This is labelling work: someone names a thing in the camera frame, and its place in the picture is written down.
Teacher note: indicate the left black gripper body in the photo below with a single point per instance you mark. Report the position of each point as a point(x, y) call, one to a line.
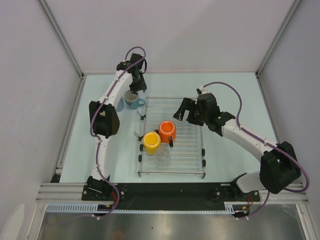
point(138, 84)

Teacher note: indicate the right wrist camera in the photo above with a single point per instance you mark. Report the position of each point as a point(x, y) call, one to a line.
point(201, 91)

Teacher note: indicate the blue textured ceramic mug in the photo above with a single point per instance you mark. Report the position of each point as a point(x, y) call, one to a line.
point(133, 100)

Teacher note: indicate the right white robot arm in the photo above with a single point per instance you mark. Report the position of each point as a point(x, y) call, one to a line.
point(277, 160)

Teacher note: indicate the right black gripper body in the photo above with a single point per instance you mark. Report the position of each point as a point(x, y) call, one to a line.
point(203, 116)

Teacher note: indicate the clear glass cup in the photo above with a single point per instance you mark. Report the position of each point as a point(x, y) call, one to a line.
point(162, 158)

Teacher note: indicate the blue-grey plastic tumbler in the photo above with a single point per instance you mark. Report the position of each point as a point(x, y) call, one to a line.
point(120, 105)

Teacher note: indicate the yellow ceramic mug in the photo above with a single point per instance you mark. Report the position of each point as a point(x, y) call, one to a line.
point(151, 141)

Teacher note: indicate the metal wire dish rack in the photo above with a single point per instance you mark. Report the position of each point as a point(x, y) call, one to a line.
point(187, 156)

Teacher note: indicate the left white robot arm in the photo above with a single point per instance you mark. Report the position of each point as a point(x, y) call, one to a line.
point(104, 120)

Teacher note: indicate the orange ceramic mug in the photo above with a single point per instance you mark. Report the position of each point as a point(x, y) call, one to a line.
point(168, 132)

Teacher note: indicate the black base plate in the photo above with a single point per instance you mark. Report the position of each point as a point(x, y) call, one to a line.
point(195, 196)

